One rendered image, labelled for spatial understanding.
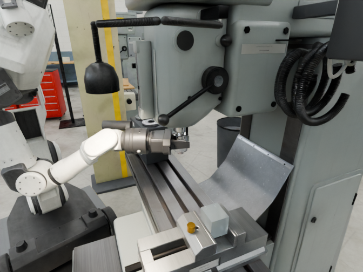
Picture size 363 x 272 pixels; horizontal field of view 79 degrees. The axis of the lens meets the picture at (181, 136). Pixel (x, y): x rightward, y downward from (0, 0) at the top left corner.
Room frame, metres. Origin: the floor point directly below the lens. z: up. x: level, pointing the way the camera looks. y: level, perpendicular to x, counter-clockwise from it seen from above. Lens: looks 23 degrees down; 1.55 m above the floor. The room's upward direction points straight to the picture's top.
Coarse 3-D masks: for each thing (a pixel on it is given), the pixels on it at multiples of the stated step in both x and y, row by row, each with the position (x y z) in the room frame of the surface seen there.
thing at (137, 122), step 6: (138, 114) 1.14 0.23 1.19; (132, 120) 1.09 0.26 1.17; (138, 120) 1.07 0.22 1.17; (144, 120) 1.04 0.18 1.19; (150, 120) 1.04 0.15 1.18; (132, 126) 1.10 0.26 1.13; (138, 126) 1.01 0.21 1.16; (144, 126) 0.99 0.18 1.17; (150, 126) 0.98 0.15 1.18; (156, 126) 0.99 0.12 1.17; (162, 126) 0.99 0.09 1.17; (144, 156) 0.97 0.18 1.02; (150, 156) 0.95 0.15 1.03; (156, 156) 0.97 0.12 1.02; (162, 156) 0.98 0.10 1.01; (168, 156) 1.00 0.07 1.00; (150, 162) 0.95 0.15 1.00
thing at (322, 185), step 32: (320, 64) 0.67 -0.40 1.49; (288, 96) 0.75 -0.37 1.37; (352, 96) 0.71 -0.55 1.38; (256, 128) 0.87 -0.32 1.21; (288, 128) 0.72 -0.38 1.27; (320, 128) 0.67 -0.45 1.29; (352, 128) 0.73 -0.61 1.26; (288, 160) 0.70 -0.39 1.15; (320, 160) 0.68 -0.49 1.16; (352, 160) 0.75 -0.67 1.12; (288, 192) 0.67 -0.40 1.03; (320, 192) 0.67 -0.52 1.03; (352, 192) 0.76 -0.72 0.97; (288, 224) 0.66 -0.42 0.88; (320, 224) 0.69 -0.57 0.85; (288, 256) 0.65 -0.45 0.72; (320, 256) 0.72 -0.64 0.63
